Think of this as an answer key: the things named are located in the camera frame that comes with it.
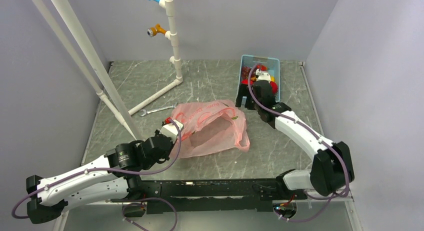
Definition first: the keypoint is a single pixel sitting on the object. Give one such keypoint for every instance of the light blue plastic basket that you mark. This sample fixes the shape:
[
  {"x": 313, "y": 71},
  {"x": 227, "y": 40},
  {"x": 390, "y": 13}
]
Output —
[{"x": 273, "y": 68}]

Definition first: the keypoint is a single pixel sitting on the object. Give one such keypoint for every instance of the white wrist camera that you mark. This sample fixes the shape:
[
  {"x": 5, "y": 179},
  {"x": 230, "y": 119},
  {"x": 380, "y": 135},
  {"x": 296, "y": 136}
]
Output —
[
  {"x": 171, "y": 128},
  {"x": 262, "y": 76}
]

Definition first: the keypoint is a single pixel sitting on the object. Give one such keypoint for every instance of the small red fake fruit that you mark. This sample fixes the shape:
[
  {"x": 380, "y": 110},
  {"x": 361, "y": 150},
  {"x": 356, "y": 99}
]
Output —
[{"x": 262, "y": 67}]

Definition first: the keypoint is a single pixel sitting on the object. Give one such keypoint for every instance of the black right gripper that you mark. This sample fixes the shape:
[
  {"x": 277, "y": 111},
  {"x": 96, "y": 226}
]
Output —
[{"x": 244, "y": 91}]

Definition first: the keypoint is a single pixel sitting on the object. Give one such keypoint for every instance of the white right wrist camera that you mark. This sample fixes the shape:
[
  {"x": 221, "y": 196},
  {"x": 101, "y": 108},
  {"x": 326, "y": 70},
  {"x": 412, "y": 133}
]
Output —
[{"x": 262, "y": 76}]

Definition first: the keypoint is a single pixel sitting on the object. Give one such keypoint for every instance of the red fake grape bunch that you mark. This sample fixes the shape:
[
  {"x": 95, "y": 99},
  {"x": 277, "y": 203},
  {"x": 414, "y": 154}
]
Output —
[{"x": 245, "y": 70}]

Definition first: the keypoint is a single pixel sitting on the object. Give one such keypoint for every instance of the white diagonal support pole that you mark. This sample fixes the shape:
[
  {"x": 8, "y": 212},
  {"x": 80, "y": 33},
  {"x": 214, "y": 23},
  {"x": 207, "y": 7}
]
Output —
[{"x": 108, "y": 94}]

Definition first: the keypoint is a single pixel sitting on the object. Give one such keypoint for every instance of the orange hook on pipe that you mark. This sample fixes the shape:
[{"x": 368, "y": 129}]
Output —
[{"x": 157, "y": 29}]

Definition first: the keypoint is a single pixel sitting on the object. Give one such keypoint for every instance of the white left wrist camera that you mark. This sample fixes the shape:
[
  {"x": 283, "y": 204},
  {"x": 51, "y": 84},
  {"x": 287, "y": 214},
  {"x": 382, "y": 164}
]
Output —
[{"x": 171, "y": 128}]

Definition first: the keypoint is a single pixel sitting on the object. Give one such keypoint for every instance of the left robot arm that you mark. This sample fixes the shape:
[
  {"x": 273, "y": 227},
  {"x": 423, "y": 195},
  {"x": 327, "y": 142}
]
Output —
[{"x": 116, "y": 175}]

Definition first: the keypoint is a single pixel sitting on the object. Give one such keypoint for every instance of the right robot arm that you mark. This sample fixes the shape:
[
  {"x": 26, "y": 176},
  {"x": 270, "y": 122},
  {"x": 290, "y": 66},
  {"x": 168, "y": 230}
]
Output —
[{"x": 332, "y": 167}]

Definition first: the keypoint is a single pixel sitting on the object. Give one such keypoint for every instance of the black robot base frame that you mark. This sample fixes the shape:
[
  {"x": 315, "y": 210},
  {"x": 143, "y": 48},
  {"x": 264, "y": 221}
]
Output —
[{"x": 259, "y": 194}]

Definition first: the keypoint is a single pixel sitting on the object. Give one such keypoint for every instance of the pink plastic bag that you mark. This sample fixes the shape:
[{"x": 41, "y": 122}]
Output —
[{"x": 209, "y": 128}]

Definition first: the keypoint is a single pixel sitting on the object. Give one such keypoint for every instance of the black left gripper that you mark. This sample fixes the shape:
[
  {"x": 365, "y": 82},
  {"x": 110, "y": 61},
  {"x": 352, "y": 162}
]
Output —
[{"x": 166, "y": 155}]

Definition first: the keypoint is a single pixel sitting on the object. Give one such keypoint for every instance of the silver open-end wrench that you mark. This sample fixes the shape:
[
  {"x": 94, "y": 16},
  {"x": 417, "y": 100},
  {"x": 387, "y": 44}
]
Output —
[{"x": 144, "y": 112}]

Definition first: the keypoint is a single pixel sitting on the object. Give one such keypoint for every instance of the large red fake apple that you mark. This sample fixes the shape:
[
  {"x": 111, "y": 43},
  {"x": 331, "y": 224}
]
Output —
[{"x": 246, "y": 82}]

